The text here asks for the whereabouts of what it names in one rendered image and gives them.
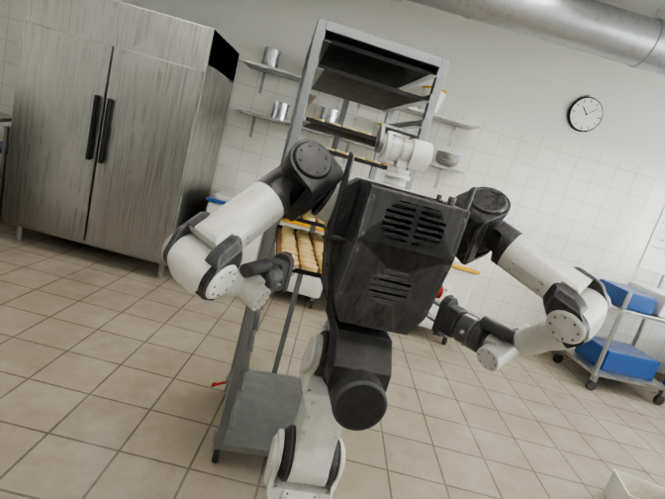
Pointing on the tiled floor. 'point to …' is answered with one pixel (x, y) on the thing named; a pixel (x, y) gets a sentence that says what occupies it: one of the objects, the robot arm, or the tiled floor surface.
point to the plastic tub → (631, 487)
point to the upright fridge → (115, 124)
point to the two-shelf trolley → (608, 349)
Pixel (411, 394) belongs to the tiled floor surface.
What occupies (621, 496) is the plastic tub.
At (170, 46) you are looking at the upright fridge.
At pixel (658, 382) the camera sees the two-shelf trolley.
